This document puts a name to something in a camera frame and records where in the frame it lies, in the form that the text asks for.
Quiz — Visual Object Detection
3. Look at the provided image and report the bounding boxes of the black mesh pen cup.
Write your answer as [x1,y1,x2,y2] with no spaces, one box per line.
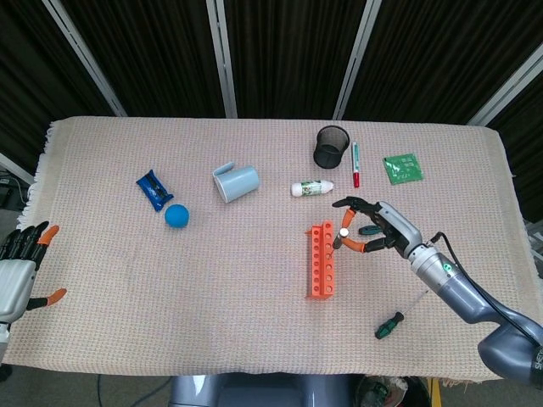
[313,125,351,170]

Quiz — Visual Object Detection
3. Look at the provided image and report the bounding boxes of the blue snack packet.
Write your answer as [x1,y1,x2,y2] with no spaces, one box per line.
[135,170,176,212]

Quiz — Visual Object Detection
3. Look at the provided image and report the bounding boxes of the white bottle green label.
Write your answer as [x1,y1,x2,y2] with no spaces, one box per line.
[290,179,335,198]

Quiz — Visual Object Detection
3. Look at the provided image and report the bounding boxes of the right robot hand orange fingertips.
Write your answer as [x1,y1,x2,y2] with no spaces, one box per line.
[332,196,425,259]

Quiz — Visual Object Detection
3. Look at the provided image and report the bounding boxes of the black silver precision screwdriver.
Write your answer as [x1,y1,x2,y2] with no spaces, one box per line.
[328,227,350,259]

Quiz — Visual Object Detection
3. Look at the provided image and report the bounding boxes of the white screen frame post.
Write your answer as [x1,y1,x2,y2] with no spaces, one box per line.
[466,54,543,128]
[206,0,238,119]
[0,152,35,186]
[41,0,128,118]
[333,0,383,120]

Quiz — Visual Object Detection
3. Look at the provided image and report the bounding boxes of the orange test tube rack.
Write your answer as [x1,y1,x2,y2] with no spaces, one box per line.
[305,220,339,301]

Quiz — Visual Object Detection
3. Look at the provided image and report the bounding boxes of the light blue plastic cup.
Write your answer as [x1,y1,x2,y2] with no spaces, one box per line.
[211,161,260,204]

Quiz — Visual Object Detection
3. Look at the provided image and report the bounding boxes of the bin with scraps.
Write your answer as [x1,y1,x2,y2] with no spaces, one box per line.
[355,375,429,407]

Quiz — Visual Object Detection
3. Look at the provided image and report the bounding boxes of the white marker red cap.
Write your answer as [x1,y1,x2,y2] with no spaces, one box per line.
[350,142,363,189]

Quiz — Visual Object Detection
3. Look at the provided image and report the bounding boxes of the blue ball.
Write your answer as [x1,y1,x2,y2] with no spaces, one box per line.
[164,203,191,229]

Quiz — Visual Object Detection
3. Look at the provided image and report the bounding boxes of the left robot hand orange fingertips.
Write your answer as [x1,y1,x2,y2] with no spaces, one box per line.
[0,220,69,324]

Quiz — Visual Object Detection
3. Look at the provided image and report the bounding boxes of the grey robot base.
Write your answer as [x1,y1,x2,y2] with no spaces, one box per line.
[169,372,357,407]

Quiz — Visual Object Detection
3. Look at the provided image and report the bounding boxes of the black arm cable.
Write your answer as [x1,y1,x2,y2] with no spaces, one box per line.
[423,231,543,347]

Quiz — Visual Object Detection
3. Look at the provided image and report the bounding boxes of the beige woven tablecloth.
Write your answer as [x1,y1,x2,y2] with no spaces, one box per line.
[16,116,517,389]

